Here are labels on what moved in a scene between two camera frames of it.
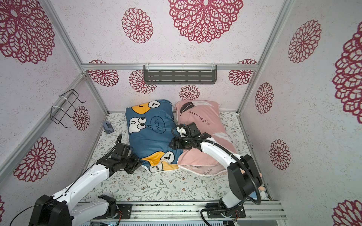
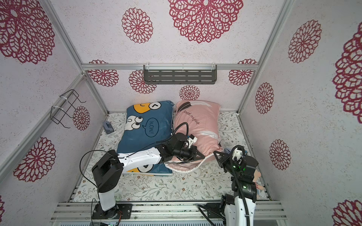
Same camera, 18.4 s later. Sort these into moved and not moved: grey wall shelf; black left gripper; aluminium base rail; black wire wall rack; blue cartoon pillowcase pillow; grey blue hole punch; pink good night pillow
Moved: blue cartoon pillowcase pillow; black left gripper; pink good night pillow
Not moved: grey wall shelf; black wire wall rack; aluminium base rail; grey blue hole punch
